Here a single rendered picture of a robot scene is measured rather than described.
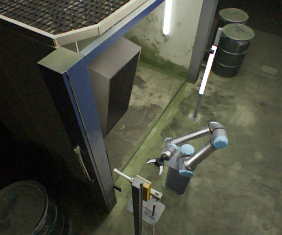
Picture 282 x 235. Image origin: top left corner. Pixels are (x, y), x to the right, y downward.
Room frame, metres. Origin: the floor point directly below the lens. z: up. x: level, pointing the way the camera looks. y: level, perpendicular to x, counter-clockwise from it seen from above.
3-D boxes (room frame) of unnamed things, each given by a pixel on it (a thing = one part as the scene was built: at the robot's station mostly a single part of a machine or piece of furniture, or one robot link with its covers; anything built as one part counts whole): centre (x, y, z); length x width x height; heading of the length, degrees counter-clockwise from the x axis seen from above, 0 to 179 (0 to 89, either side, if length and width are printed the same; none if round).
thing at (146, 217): (0.72, -0.05, 0.78); 0.31 x 0.23 x 0.01; 59
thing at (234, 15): (4.46, -1.86, 0.86); 0.54 x 0.54 x 0.01
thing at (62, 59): (1.00, 0.43, 1.14); 0.18 x 0.18 x 2.29; 59
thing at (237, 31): (3.82, -1.77, 0.86); 0.54 x 0.54 x 0.01
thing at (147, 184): (0.64, -0.01, 1.42); 0.12 x 0.06 x 0.26; 59
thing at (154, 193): (0.81, 0.03, 1.05); 0.49 x 0.05 x 0.23; 59
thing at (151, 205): (0.74, -0.06, 0.95); 0.26 x 0.15 x 0.32; 59
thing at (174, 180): (1.31, -0.52, 0.32); 0.31 x 0.31 x 0.64; 59
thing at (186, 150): (1.30, -0.52, 0.83); 0.17 x 0.15 x 0.18; 172
